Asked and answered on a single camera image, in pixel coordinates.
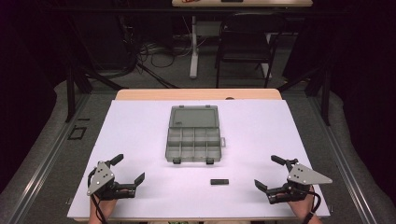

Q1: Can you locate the black square floor frame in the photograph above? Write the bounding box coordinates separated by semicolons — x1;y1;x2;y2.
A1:
67;125;88;141

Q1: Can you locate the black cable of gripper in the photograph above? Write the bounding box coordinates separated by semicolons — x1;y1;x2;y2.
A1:
304;189;322;224
87;167;108;224

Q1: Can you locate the wooden desk with white legs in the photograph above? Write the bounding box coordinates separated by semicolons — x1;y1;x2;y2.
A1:
171;0;314;79

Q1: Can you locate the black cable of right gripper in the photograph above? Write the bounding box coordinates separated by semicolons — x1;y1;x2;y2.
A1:
304;189;322;224

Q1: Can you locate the tangle of floor cables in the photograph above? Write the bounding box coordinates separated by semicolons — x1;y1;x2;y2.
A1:
134;36;191;70

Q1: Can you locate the black folding chair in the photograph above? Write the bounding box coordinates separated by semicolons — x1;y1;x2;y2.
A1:
214;12;288;90

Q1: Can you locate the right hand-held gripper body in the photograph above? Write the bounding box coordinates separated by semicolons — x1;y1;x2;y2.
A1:
267;159;333;205

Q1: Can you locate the person's right hand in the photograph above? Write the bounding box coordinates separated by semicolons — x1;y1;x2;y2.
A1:
287;186;322;224

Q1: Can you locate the black metal stand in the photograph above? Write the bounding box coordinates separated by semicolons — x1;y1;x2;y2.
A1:
276;46;332;127
64;18;180;124

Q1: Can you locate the white board sheet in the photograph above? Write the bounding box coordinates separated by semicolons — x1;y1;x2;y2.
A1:
66;99;332;221

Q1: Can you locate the small black rectangular stick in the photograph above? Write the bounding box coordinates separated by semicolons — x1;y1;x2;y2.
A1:
209;178;230;187

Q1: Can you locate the person's left hand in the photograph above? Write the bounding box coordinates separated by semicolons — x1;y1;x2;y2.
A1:
88;195;118;224

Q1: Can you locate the aluminium floor rail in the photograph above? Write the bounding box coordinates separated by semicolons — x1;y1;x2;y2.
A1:
6;92;92;224
307;92;379;224

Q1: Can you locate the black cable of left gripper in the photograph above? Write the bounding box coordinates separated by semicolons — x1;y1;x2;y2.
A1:
87;167;108;224

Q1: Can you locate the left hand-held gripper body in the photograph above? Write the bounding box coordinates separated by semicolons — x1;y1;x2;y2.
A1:
86;161;137;201

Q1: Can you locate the clear grey plastic organizer box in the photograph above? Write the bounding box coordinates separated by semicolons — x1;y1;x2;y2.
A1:
164;105;227;165

